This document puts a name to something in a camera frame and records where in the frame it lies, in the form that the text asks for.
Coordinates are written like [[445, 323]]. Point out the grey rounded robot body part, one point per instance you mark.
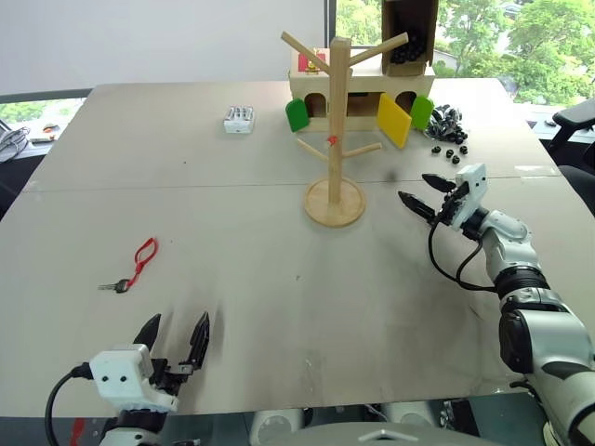
[[381, 436]]

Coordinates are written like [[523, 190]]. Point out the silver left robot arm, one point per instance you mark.
[[132, 429]]

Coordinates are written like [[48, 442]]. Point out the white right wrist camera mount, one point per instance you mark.
[[472, 195]]

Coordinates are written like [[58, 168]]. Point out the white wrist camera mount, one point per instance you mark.
[[122, 377], [472, 195]]

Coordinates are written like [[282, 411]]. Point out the pile of black clips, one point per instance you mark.
[[444, 123]]

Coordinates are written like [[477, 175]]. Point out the black office chair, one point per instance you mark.
[[574, 123]]

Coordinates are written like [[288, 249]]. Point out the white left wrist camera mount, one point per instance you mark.
[[122, 377]]

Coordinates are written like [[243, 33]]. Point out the grey clutter on side desk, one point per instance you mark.
[[13, 141]]

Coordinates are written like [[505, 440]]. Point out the orange item on side desk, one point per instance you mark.
[[48, 132]]

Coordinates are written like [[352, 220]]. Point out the wooden tree-shaped hanging rack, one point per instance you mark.
[[335, 116]]

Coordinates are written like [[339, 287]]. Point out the dark green arched door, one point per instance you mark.
[[297, 116]]

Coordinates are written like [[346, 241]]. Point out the white rounded shape under table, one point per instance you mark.
[[274, 425], [411, 413]]

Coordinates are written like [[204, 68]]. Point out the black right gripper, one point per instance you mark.
[[450, 209]]

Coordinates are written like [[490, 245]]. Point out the yellow square door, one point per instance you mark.
[[394, 120]]

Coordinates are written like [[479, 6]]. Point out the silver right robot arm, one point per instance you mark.
[[516, 251]]

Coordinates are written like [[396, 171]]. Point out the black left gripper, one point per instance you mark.
[[165, 377]]

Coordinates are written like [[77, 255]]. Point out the small white battery box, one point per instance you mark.
[[238, 121]]

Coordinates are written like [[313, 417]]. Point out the light green arched door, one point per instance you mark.
[[422, 112]]

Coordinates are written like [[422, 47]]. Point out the upright cardboard box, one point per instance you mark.
[[425, 32]]

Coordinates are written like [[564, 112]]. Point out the black items in cardboard box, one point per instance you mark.
[[409, 48]]

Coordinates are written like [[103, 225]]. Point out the red and yellow small box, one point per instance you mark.
[[304, 61]]

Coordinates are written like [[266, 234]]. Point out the cardboard house with arched openings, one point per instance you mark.
[[362, 86]]

